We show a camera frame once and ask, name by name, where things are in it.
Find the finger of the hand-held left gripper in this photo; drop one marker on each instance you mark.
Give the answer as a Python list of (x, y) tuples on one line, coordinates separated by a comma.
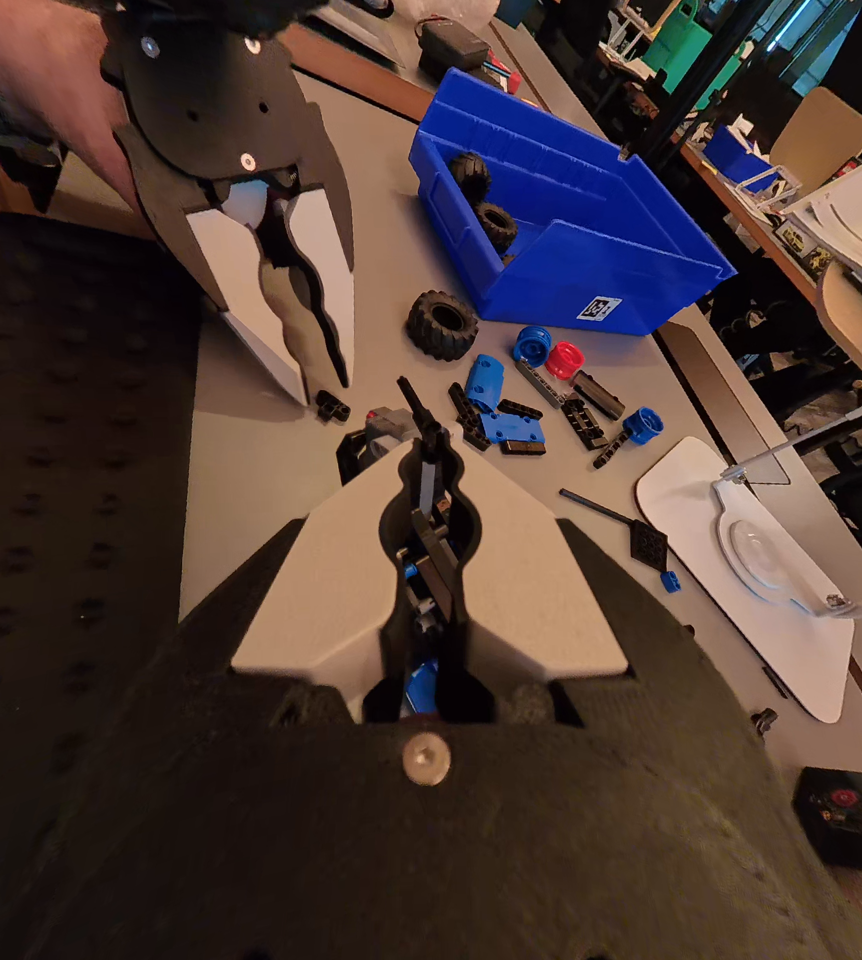
[(329, 255), (224, 262)]

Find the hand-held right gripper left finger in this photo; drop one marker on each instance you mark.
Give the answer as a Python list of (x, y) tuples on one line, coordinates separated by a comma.
[(318, 600)]

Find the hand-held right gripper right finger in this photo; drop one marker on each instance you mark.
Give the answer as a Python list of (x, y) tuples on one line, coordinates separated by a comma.
[(536, 600)]

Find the black axle pin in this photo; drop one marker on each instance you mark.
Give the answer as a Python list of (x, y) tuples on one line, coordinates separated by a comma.
[(419, 409)]

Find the partly built toy truck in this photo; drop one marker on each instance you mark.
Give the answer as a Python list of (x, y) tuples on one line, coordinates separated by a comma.
[(386, 427)]

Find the grey desk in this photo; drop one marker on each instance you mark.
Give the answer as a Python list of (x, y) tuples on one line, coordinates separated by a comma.
[(386, 247)]

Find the person's left hand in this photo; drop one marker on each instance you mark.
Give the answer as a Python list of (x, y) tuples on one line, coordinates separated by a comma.
[(40, 60)]

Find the thin black axle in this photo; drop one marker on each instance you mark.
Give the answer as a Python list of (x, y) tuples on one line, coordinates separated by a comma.
[(596, 506)]

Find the black studded plate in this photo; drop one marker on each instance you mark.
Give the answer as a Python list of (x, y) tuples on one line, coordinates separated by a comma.
[(648, 544)]

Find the black rubber tire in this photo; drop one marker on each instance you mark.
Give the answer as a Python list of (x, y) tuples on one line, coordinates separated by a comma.
[(496, 227), (442, 326), (470, 178)]

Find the small blue connector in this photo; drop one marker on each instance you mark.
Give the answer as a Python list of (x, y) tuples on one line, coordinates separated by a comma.
[(670, 581)]

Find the small black connector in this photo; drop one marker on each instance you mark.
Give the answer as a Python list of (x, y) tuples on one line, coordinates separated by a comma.
[(333, 405)]

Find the black flat beam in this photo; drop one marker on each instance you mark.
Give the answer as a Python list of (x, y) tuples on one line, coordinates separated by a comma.
[(524, 448)]

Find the short black holed beam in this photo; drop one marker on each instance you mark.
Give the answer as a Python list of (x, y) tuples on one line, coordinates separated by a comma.
[(612, 450)]

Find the book stand with white base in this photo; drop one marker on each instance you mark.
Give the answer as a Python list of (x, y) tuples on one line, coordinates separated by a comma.
[(686, 487)]

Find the black holed liftarm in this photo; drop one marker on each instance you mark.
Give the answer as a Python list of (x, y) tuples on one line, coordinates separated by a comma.
[(468, 416)]

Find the black dimpled mat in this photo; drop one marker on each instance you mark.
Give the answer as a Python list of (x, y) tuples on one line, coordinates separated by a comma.
[(63, 375)]

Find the blue curved panel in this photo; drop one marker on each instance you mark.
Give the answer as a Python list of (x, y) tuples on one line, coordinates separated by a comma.
[(485, 382)]

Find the dark cylinder piece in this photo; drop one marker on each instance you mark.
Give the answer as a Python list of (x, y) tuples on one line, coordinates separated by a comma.
[(597, 394)]

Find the grey holed beam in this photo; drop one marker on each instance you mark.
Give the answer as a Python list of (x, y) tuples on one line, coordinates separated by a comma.
[(543, 384)]

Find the blue plastic bin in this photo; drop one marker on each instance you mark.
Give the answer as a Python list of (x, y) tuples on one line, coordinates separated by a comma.
[(551, 277)]

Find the black device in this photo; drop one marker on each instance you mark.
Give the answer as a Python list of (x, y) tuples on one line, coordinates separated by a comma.
[(453, 49)]

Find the red wheel rim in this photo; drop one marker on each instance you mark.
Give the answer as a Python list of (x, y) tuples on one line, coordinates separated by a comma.
[(564, 360)]

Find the small red item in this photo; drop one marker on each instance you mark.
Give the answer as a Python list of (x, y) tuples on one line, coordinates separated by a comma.
[(502, 75)]

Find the short black axle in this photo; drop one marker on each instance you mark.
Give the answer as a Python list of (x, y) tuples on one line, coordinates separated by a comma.
[(774, 681)]

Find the small blue bin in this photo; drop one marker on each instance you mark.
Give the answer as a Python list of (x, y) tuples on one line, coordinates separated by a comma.
[(735, 154)]

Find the green container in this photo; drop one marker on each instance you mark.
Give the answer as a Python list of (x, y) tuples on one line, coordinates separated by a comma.
[(690, 37)]

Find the black tripod pole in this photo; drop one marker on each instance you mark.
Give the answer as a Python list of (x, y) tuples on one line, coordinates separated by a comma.
[(712, 75)]

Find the beige chair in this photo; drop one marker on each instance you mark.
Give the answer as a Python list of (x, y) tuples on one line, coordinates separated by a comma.
[(821, 135)]

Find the black frame piece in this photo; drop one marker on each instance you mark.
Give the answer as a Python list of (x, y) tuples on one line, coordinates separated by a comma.
[(584, 424)]

